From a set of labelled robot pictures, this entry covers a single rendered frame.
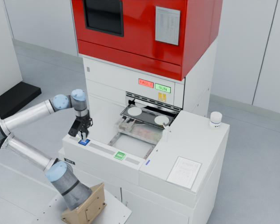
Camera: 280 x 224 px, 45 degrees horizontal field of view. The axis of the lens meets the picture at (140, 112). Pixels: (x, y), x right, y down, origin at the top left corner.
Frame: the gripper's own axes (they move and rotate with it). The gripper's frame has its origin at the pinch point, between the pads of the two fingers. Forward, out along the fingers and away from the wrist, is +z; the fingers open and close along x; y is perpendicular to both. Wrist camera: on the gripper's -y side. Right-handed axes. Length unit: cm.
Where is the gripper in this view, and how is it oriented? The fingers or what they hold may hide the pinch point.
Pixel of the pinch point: (83, 140)
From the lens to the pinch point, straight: 214.7
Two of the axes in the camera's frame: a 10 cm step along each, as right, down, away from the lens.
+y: 4.7, -5.5, 6.9
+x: -8.8, -2.9, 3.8
